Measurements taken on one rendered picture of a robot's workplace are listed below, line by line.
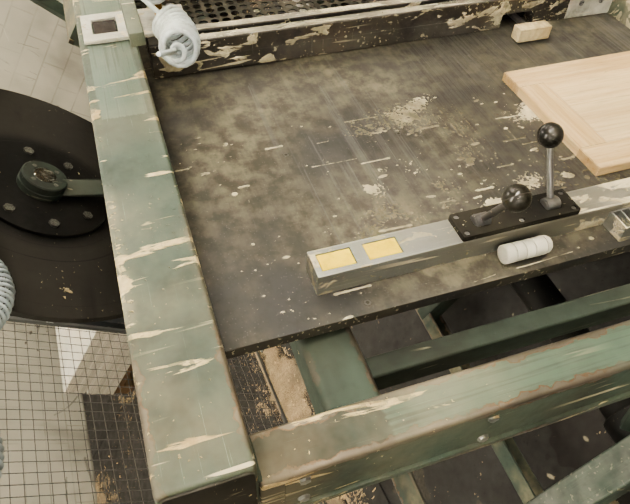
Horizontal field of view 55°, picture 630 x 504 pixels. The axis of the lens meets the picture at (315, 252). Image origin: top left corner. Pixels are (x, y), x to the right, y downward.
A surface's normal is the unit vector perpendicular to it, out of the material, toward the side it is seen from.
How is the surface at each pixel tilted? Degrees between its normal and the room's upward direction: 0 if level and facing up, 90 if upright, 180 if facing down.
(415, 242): 56
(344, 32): 90
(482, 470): 0
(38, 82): 90
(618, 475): 0
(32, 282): 90
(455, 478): 0
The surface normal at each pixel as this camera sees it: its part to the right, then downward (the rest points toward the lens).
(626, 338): 0.04, -0.67
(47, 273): 0.55, -0.68
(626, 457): -0.77, -0.18
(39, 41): 0.38, 0.63
